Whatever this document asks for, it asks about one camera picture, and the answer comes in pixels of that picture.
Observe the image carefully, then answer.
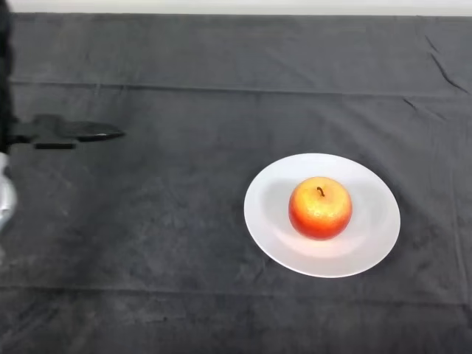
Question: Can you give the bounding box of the black table cloth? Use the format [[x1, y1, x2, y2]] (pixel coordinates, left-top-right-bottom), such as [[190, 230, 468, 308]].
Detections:
[[0, 13, 472, 354]]

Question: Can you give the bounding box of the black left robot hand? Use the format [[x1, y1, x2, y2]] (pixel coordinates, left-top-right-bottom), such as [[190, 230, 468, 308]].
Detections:
[[0, 0, 127, 153]]

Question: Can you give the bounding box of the red yellow apple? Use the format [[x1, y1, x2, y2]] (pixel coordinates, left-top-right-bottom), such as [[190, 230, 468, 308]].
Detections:
[[288, 176, 353, 241]]

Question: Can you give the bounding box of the white round plate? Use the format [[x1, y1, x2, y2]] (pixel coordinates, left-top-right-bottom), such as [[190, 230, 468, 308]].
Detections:
[[243, 153, 401, 279]]

